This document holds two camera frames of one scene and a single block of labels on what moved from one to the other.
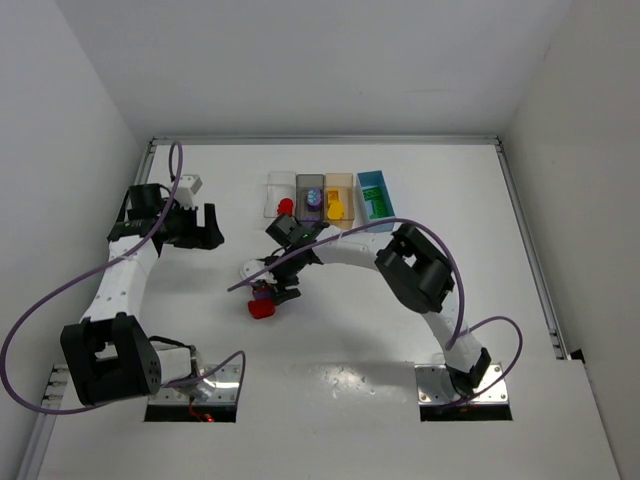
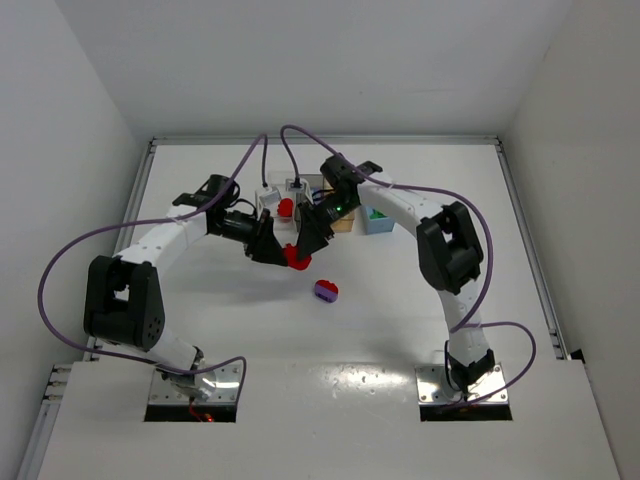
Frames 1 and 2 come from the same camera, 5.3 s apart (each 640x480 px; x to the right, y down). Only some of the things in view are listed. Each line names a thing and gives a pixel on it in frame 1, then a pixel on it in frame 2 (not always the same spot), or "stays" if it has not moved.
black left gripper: (198, 226) -> (261, 230)
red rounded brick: (263, 304) -> (326, 291)
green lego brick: (379, 209) stays
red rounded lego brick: (285, 207) stays
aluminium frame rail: (329, 140) stays
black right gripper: (279, 285) -> (310, 223)
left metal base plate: (213, 399) stays
